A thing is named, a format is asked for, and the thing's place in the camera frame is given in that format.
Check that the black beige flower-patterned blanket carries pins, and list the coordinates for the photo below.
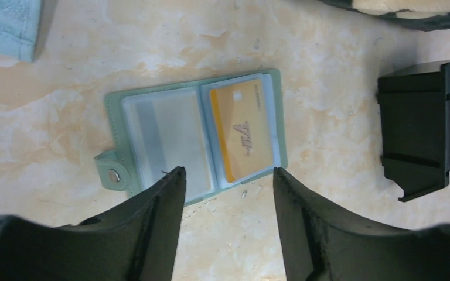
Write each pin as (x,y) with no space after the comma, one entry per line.
(423,15)

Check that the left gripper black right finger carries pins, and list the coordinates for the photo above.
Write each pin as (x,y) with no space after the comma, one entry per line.
(321,240)

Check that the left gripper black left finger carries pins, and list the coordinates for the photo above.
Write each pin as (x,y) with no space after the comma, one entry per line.
(135,240)

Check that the orange credit card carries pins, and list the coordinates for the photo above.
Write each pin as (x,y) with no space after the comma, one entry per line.
(241,121)

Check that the light blue cloth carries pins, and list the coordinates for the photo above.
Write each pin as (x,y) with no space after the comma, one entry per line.
(19,26)

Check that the black card tray box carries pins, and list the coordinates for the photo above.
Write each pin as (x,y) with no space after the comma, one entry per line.
(415,125)

